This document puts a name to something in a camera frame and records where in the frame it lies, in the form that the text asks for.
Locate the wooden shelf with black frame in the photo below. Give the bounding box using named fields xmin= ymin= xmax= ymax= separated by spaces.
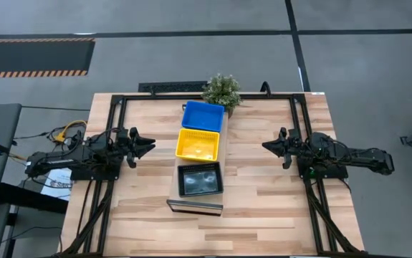
xmin=166 ymin=103 xmax=229 ymax=217

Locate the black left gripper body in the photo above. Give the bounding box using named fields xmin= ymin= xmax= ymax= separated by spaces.
xmin=114 ymin=128 xmax=137 ymax=169

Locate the thin black floor cable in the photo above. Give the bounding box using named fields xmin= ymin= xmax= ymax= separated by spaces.
xmin=0 ymin=225 xmax=63 ymax=257

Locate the black plastic basket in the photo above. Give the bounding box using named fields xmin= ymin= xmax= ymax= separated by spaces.
xmin=176 ymin=161 xmax=224 ymax=198

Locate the white printed paper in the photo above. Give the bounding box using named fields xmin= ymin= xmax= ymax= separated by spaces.
xmin=40 ymin=167 xmax=73 ymax=201

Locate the yellow plastic basket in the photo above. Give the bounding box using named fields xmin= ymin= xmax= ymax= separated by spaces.
xmin=175 ymin=128 xmax=221 ymax=163

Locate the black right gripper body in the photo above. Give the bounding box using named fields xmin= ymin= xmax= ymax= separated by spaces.
xmin=282 ymin=128 xmax=310 ymax=169

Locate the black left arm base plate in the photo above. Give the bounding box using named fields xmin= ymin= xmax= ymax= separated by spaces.
xmin=70 ymin=153 xmax=123 ymax=181

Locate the black hazard-striped floor mat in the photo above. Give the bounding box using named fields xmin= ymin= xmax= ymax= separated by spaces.
xmin=0 ymin=37 xmax=97 ymax=79

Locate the small potted green plant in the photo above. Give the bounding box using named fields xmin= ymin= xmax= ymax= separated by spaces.
xmin=201 ymin=73 xmax=242 ymax=119

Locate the black perforated metal plate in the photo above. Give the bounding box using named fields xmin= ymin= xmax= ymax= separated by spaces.
xmin=138 ymin=81 xmax=209 ymax=93

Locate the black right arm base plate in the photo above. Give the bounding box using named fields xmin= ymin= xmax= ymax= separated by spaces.
xmin=297 ymin=150 xmax=349 ymax=180

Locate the blue plastic basket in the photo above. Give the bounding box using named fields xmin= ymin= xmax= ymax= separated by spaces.
xmin=181 ymin=100 xmax=226 ymax=133

